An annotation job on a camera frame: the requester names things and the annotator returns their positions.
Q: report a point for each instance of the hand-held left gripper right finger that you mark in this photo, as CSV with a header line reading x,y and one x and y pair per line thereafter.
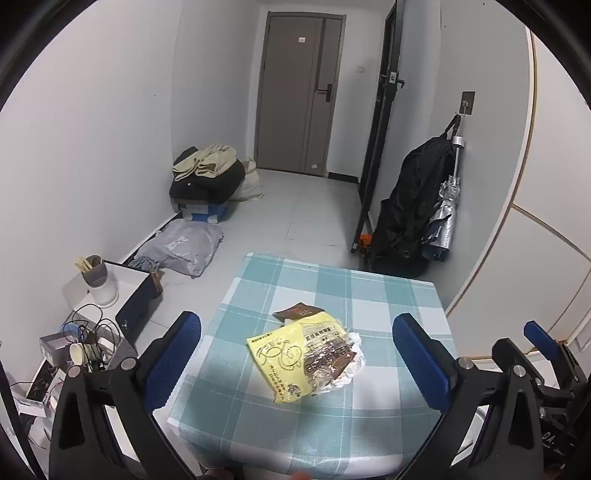
x,y
422,364

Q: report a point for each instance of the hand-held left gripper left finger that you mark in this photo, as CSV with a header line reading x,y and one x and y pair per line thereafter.
x,y
173,364

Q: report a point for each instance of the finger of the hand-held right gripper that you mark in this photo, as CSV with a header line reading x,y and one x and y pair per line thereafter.
x,y
503,350
538,333

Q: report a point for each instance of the yellow snack wrapper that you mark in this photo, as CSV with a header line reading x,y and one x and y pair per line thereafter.
x,y
277,355

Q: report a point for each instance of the brown snack wrapper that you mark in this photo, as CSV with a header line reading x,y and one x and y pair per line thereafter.
x,y
298,310

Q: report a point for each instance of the white side cabinet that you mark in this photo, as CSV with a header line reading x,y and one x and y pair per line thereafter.
x,y
134,286

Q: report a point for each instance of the paper cup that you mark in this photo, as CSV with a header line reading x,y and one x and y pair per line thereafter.
x,y
81,353

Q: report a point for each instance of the grey and white utensil holder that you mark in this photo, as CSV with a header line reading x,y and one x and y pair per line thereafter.
x,y
99,286

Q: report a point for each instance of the grey plastic bag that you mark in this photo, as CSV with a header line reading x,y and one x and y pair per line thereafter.
x,y
180,247

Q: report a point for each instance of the teal checked tablecloth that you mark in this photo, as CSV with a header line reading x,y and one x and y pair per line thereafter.
x,y
323,286

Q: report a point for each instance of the wooden chopsticks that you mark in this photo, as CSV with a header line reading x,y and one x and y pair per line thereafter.
x,y
85,264

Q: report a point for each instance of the silver folded umbrella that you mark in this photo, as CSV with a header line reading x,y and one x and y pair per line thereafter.
x,y
443,217

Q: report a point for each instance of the white wardrobe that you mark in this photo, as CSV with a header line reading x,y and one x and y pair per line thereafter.
x,y
554,184

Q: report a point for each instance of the blue cardboard box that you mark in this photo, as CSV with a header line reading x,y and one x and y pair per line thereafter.
x,y
203,213

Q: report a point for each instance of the black hanging bag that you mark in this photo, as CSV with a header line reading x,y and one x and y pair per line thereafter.
x,y
406,207

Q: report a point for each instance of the black clothes pile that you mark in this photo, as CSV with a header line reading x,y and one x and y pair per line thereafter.
x,y
207,187

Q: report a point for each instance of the white cloth bag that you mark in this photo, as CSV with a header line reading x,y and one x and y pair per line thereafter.
x,y
251,184

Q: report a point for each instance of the beige jacket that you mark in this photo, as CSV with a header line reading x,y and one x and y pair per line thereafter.
x,y
207,161

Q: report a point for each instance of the black metal rack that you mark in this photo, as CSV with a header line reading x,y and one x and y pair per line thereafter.
x,y
378,138

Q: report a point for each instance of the grey door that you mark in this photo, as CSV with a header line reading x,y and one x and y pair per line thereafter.
x,y
286,92

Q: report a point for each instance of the metal wall hook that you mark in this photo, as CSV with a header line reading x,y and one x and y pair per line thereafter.
x,y
467,102

